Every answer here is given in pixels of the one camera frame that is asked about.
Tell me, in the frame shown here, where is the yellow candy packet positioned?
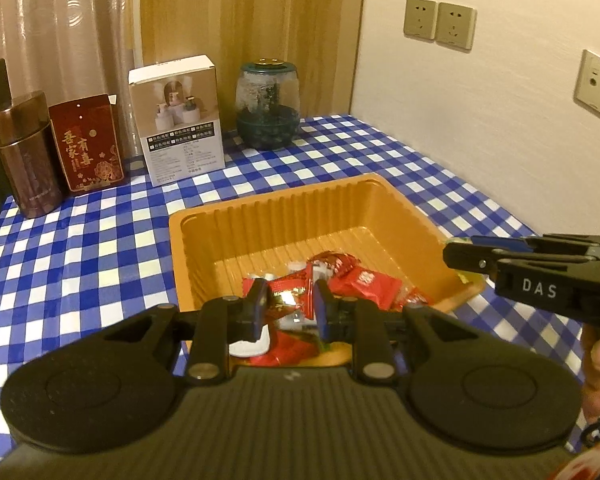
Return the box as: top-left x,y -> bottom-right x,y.
457,271 -> 482,284

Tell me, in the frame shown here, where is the bright red snack packet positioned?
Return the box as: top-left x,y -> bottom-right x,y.
328,266 -> 402,311

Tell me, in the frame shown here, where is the small red candy packet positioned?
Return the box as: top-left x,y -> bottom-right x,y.
392,287 -> 431,311

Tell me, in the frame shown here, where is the dark red snack packet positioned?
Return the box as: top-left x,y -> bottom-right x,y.
308,250 -> 361,276

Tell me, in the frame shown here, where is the red candy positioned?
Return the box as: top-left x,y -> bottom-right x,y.
248,330 -> 320,367

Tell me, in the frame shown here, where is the white bone-shaped snack packet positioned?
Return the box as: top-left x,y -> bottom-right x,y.
228,325 -> 271,359

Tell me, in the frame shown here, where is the person's right hand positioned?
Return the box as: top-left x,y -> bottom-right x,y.
581,325 -> 600,424

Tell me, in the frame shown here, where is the orange plastic tray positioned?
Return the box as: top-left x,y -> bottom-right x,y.
168,172 -> 488,369

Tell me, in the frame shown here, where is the blue white checkered tablecloth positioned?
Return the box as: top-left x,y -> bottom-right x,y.
0,114 -> 589,470

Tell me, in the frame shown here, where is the white product box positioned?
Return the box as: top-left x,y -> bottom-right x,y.
128,55 -> 225,186

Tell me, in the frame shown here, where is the green glass jar humidifier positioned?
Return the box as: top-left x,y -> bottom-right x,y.
235,58 -> 300,150

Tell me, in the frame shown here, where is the right beige power socket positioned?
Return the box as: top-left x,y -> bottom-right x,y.
434,2 -> 477,51

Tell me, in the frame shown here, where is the beige power socket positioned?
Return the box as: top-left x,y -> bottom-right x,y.
434,2 -> 477,51
403,0 -> 438,41

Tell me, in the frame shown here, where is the red chinese tea tin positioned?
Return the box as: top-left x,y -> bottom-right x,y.
48,94 -> 124,195

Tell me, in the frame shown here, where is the left beige power socket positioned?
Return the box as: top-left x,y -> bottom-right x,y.
403,0 -> 438,41

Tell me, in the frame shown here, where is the brown cylindrical canister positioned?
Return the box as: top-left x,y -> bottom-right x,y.
0,91 -> 66,219

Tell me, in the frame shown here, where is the beige curtain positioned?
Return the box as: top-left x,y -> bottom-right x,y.
0,0 -> 141,158

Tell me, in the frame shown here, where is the beige network wall plate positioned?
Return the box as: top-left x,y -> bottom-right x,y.
573,49 -> 600,116

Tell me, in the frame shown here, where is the wooden wall panel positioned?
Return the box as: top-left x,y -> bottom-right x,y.
140,0 -> 363,131

